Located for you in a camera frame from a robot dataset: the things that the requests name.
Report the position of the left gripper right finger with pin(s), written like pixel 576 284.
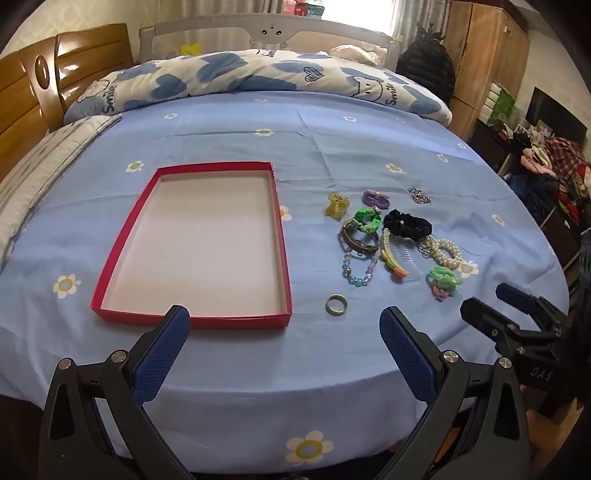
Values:
pixel 415 354

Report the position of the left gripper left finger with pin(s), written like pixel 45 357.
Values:
pixel 156 351

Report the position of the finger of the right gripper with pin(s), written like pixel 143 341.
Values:
pixel 524 299
pixel 497 327

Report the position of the rose gold wrist watch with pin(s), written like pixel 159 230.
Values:
pixel 357 240

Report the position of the black velvet scrunchie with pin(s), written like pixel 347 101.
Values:
pixel 407 226

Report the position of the yellow hair claw clip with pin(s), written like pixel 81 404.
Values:
pixel 338 206

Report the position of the right hand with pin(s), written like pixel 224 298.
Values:
pixel 548 435

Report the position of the yellow orange hair clip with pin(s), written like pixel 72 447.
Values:
pixel 388 257

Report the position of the clear plastic hair comb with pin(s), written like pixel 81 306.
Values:
pixel 406 254

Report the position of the red shallow box tray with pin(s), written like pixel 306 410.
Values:
pixel 208 237

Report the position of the pile of clothes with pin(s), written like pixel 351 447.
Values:
pixel 551 173

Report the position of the silver rhinestone hair clip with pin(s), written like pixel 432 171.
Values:
pixel 419 196

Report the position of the blue floral bed sheet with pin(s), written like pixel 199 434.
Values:
pixel 324 390

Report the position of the black monitor screen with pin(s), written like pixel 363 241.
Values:
pixel 562 123

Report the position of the green white storage boxes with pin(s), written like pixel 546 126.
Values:
pixel 499 103

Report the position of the wooden wardrobe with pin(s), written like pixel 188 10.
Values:
pixel 488 42

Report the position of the black puffer jacket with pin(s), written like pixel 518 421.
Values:
pixel 427 62

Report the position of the wooden headboard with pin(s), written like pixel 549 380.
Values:
pixel 41 81

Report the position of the blue heart patterned duvet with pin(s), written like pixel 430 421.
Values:
pixel 158 81

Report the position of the grey bed guard rail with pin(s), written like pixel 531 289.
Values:
pixel 269 29

